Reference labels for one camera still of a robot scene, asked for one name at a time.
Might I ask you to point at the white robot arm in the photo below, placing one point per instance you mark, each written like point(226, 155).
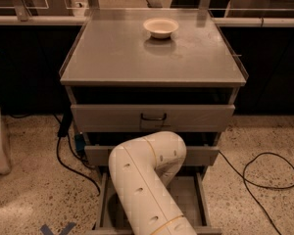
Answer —
point(141, 169)

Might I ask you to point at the grey metal drawer cabinet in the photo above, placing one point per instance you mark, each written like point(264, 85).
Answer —
point(116, 61)

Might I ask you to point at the top grey drawer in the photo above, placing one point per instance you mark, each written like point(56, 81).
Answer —
point(150, 118)

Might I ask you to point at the middle grey drawer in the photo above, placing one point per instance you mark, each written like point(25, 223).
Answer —
point(196, 155)

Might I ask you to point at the bottom grey open drawer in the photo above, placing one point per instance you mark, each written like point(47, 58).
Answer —
point(187, 191)

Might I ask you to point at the blue power adapter box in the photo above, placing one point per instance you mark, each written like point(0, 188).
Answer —
point(79, 143)

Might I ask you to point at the white paper bowl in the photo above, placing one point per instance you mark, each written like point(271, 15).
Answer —
point(161, 28)

